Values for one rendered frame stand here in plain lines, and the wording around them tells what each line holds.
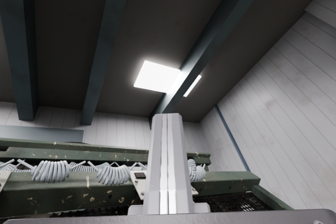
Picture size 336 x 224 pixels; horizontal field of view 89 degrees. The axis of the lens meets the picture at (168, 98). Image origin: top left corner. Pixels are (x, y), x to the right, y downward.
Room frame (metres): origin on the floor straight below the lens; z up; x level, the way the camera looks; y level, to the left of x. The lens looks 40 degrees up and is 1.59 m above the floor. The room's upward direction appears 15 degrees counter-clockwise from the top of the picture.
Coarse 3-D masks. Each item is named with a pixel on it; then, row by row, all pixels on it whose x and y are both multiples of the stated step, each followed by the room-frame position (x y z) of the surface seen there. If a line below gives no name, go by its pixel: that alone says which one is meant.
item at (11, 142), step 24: (0, 144) 0.39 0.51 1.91; (24, 144) 0.42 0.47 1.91; (48, 144) 0.46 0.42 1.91; (72, 144) 0.50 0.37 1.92; (96, 144) 0.57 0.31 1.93; (48, 168) 0.50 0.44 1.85; (72, 168) 0.54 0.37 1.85; (96, 168) 0.58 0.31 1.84; (120, 168) 0.62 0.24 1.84; (192, 168) 0.85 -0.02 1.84
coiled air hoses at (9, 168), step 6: (0, 162) 0.72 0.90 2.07; (72, 162) 0.94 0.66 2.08; (114, 162) 1.13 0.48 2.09; (0, 168) 0.72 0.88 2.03; (6, 168) 0.73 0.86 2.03; (12, 168) 0.75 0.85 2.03; (78, 168) 0.95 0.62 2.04; (84, 168) 0.97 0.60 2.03; (90, 168) 0.99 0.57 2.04; (102, 168) 1.04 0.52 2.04; (144, 168) 1.25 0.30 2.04
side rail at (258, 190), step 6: (252, 186) 1.44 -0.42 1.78; (258, 186) 1.45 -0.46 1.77; (252, 192) 1.45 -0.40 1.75; (258, 192) 1.42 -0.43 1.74; (264, 192) 1.41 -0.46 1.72; (264, 198) 1.41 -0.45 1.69; (270, 198) 1.38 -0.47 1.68; (276, 198) 1.40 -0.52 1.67; (270, 204) 1.39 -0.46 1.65; (276, 204) 1.36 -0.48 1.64; (282, 204) 1.36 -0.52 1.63
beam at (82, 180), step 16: (16, 176) 0.54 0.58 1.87; (32, 176) 0.57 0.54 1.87; (80, 176) 0.67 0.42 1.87; (208, 176) 1.13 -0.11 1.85; (224, 176) 1.22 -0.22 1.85; (240, 176) 1.33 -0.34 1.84; (256, 176) 1.45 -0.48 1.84; (0, 192) 0.50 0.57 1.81; (16, 192) 0.52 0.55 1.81; (32, 192) 0.55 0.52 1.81; (48, 192) 0.59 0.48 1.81; (64, 192) 0.62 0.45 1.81; (80, 192) 0.66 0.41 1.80; (96, 192) 0.70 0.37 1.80; (112, 192) 0.75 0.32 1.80; (128, 192) 0.80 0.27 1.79; (208, 192) 1.16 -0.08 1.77; (224, 192) 1.26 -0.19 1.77; (0, 208) 0.54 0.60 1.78; (16, 208) 0.57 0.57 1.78; (32, 208) 0.60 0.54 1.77; (48, 208) 0.63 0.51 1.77; (64, 208) 0.67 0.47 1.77; (80, 208) 0.71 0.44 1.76
